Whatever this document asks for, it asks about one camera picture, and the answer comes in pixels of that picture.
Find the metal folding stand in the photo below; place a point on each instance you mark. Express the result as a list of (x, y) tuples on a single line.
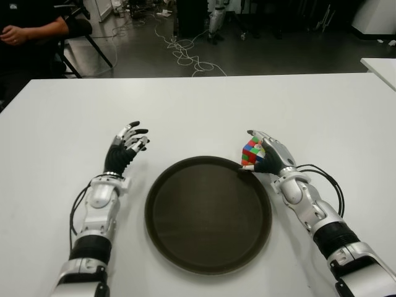
[(325, 18)]

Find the multicoloured Rubik's cube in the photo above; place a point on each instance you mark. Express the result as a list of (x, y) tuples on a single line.
[(252, 151)]

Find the dark brown round plate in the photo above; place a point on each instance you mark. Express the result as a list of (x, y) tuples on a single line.
[(208, 216)]

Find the black cabinet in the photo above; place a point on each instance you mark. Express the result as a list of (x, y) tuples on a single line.
[(191, 18)]

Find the white cabinet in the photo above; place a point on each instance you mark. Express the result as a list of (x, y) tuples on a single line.
[(377, 15)]

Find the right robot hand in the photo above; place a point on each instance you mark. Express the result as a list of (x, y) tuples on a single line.
[(278, 157)]

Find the silver humanoid robot legs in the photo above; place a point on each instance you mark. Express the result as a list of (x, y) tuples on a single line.
[(215, 21)]

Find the small white floor object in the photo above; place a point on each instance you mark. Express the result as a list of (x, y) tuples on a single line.
[(244, 36)]

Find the black chair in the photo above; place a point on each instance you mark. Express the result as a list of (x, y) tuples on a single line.
[(99, 51)]

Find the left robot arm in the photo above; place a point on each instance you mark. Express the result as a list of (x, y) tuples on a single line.
[(100, 198)]

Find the white side table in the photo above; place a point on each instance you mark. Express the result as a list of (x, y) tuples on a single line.
[(383, 69)]

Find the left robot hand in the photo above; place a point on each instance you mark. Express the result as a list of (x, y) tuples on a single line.
[(119, 157)]

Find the person's bare forearm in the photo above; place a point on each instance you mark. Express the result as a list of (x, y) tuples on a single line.
[(31, 31)]

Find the white paper scraps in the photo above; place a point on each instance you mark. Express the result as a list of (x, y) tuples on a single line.
[(390, 43)]

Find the white power strip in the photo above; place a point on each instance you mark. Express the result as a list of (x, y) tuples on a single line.
[(164, 13)]

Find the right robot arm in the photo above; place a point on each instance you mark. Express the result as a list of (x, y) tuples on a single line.
[(297, 191)]

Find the seated person black clothes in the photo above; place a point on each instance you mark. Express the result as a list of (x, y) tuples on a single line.
[(18, 62)]

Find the white board panel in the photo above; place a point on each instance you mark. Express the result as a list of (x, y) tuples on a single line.
[(99, 9)]

